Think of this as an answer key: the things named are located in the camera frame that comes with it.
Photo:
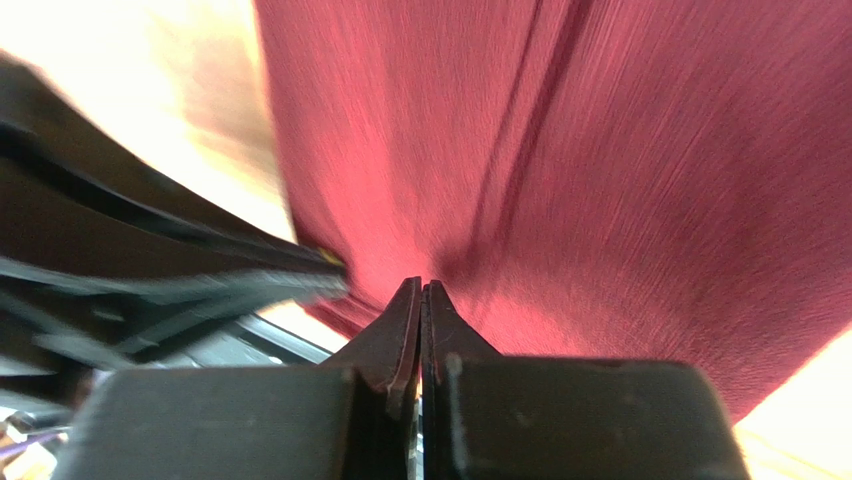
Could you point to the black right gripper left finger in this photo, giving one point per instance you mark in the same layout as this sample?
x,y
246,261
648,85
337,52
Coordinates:
x,y
352,416

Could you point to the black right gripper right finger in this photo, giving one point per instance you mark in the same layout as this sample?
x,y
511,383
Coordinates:
x,y
491,416

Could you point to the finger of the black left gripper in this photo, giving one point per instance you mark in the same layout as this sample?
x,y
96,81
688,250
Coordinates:
x,y
57,327
82,214

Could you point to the dark red cloth napkin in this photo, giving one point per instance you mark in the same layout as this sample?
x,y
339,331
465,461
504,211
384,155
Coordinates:
x,y
641,179

